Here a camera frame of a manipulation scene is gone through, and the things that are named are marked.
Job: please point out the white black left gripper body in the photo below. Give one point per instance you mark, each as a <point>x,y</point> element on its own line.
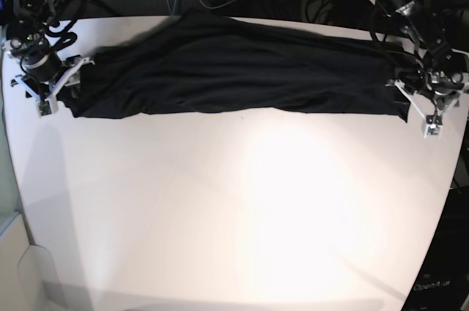
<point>442,90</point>

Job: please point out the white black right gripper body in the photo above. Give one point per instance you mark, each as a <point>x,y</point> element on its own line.
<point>41,73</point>

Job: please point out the black long sleeve shirt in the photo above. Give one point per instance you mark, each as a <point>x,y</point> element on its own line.
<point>211,64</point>

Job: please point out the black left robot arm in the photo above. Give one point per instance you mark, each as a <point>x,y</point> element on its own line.
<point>211,64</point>

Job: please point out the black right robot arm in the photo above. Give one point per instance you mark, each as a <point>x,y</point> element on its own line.
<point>43,26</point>

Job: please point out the black OpenArm case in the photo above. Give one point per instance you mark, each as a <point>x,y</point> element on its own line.
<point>442,282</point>

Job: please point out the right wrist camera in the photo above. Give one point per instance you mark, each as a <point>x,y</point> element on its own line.
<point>432,130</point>

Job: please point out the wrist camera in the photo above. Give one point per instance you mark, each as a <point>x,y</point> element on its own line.
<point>432,130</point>
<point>47,107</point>

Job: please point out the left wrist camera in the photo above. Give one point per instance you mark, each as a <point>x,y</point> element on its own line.
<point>47,107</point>

